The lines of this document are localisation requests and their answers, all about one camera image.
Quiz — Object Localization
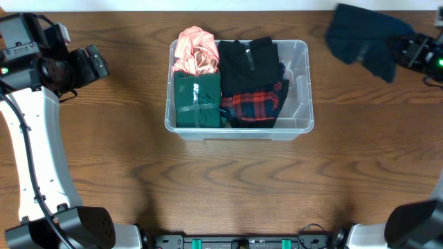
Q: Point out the dark navy cloth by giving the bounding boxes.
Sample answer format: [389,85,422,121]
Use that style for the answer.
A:
[325,3,415,83]

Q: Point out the pink printed shirt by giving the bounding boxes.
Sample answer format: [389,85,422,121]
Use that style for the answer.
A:
[172,26,219,75]

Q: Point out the dark green shirt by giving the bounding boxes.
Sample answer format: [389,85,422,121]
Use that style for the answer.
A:
[173,71,226,128]

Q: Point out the black garment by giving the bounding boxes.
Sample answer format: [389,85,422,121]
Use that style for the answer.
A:
[228,78,290,129]

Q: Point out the black cloth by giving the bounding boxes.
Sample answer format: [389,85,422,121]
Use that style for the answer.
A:
[217,37,282,97]

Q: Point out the red navy plaid shirt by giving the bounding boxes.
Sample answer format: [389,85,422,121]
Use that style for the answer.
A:
[220,62,287,122]

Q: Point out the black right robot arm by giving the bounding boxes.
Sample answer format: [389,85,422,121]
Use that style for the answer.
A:
[328,33,442,248]

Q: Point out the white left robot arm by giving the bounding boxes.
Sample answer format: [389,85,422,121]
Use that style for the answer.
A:
[1,13,147,248]

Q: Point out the clear plastic storage bin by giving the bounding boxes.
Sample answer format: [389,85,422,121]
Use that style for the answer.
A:
[164,39,314,140]

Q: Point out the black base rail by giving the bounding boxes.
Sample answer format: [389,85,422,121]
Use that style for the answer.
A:
[153,234,346,249]

